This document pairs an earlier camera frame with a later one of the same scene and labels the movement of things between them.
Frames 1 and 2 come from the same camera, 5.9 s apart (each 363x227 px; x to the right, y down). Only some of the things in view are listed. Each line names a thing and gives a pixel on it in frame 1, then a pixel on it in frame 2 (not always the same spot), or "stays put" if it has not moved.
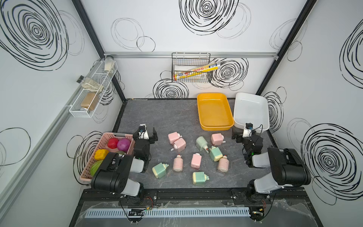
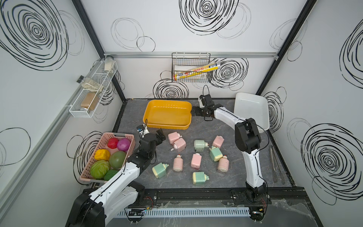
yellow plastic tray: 214,112 → 168,114
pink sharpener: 177,163 stays put
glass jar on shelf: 108,61 stays put
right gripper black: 239,136 → 197,109
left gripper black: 152,138 → 160,134
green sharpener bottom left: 159,170 stays put
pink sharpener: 196,161 stays put
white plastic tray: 251,108 stays put
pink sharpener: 173,136 stays put
